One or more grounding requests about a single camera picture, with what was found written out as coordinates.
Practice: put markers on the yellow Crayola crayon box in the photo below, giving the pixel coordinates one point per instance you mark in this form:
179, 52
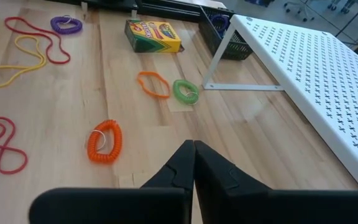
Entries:
154, 34

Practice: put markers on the red rubber band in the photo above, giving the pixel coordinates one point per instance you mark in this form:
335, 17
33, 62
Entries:
20, 19
20, 163

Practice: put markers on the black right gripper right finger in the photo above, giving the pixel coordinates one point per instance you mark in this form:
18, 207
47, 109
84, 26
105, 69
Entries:
259, 208

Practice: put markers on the yellow rubber band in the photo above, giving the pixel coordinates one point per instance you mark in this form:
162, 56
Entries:
26, 36

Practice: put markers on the office chair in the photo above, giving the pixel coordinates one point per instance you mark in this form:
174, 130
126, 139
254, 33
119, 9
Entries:
303, 12

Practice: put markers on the orange rubber band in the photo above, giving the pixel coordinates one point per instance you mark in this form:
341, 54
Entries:
149, 73

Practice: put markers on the white perforated metal shelf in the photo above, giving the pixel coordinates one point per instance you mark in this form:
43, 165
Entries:
306, 77

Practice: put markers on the black plastic basket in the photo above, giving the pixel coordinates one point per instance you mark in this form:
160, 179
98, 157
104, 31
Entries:
238, 49

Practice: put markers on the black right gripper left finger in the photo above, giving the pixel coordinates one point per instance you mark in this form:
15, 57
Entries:
120, 205

